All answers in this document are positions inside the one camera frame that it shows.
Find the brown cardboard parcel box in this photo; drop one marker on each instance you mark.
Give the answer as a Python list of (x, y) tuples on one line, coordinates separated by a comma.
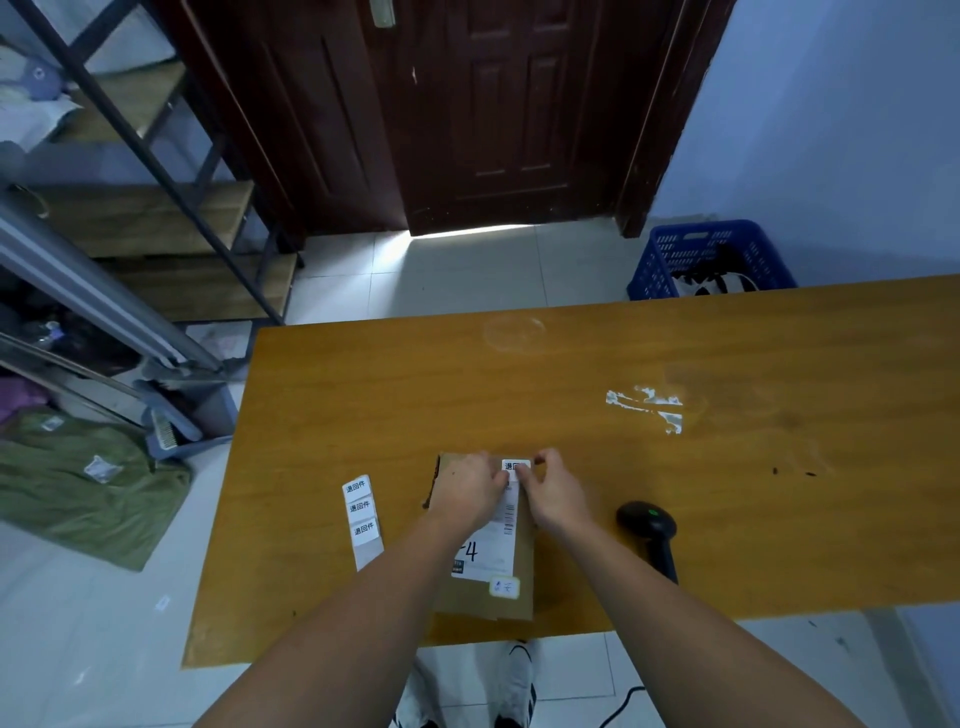
[(517, 562)]

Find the person's right thumb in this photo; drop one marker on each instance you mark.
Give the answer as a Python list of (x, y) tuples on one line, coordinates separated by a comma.
[(525, 481)]

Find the dark brown wooden door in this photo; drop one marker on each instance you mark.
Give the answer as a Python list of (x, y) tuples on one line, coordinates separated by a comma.
[(480, 112)]

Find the black barcode scanner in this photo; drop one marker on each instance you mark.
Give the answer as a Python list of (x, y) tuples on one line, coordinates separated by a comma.
[(651, 534)]

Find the grey metal frame rail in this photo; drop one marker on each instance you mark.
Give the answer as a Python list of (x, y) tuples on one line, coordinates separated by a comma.
[(90, 292)]

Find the small white sticker label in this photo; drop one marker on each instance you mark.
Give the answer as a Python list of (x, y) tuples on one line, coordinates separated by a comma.
[(516, 466)]

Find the green garment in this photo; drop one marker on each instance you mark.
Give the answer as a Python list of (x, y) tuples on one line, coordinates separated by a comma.
[(82, 487)]

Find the white label sticker strip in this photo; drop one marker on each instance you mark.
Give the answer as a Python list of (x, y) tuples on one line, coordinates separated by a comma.
[(361, 520)]

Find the person's left hand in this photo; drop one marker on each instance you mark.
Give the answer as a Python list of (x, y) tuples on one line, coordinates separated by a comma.
[(465, 491)]

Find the wooden metal-frame shelf rack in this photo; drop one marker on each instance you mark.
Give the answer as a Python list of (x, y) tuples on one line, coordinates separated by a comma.
[(150, 217)]

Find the person's right forearm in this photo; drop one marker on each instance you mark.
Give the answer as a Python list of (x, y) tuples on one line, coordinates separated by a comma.
[(697, 637)]

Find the person's white shoe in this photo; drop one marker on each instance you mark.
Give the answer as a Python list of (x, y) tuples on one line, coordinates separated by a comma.
[(409, 697), (516, 686)]

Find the white shipping label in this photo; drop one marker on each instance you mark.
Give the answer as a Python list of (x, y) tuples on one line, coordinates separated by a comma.
[(491, 536)]

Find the person's left forearm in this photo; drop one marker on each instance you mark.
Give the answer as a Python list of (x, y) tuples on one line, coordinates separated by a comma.
[(352, 630)]

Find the person's left fingers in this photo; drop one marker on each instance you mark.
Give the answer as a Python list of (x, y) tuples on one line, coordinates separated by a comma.
[(496, 480)]

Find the blue plastic crate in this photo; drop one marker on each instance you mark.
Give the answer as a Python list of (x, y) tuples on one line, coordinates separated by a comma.
[(705, 259)]

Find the person's right hand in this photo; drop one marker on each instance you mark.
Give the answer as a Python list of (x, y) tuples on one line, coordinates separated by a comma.
[(556, 495)]

